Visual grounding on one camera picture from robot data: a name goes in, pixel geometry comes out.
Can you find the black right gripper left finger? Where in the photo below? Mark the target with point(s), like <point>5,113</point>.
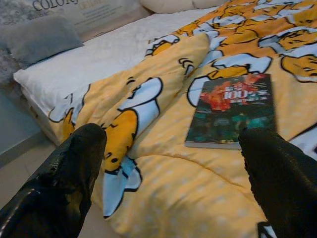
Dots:
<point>62,178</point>

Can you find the yellow cartoon egg duvet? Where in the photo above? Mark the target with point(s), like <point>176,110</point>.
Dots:
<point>185,173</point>

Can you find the grey plush pillow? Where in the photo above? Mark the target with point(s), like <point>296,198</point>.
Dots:
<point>42,39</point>

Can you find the dark red-green cover book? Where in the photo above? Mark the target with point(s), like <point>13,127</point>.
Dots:
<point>235,111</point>

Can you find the white quilted mattress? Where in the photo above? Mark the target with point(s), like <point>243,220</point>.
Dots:
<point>94,59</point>

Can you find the printed lettering padded headboard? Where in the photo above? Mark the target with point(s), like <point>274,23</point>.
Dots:
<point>86,12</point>

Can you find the cream knotted bolster pillow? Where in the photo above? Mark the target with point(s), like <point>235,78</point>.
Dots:
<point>173,5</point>

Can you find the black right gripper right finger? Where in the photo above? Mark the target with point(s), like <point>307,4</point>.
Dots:
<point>280,178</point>

